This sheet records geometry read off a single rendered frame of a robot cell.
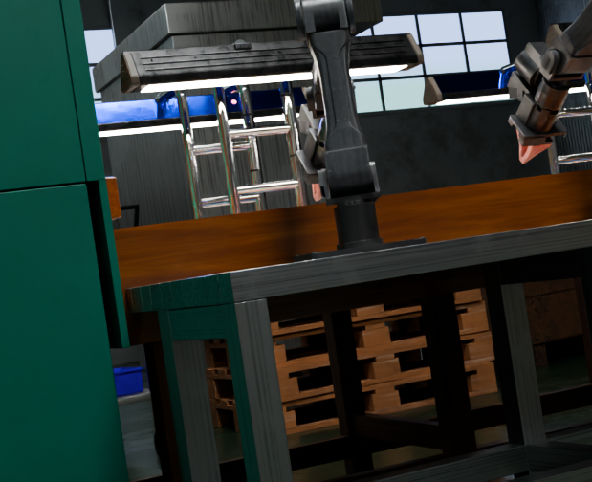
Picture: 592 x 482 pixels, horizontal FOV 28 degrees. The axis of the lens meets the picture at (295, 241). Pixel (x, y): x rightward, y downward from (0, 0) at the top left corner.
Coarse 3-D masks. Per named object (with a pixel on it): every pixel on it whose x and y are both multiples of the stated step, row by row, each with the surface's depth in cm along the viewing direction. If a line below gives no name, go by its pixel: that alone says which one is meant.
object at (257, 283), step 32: (576, 224) 174; (352, 256) 157; (384, 256) 159; (416, 256) 162; (448, 256) 164; (480, 256) 166; (512, 256) 168; (160, 288) 174; (192, 288) 162; (224, 288) 152; (256, 288) 151; (288, 288) 153; (320, 288) 155
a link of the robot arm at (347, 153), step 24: (312, 0) 187; (336, 0) 186; (312, 24) 186; (336, 24) 186; (312, 48) 186; (336, 48) 185; (336, 72) 184; (336, 96) 183; (336, 120) 182; (336, 144) 181; (360, 144) 181; (336, 168) 180; (360, 168) 180; (336, 192) 181; (360, 192) 181
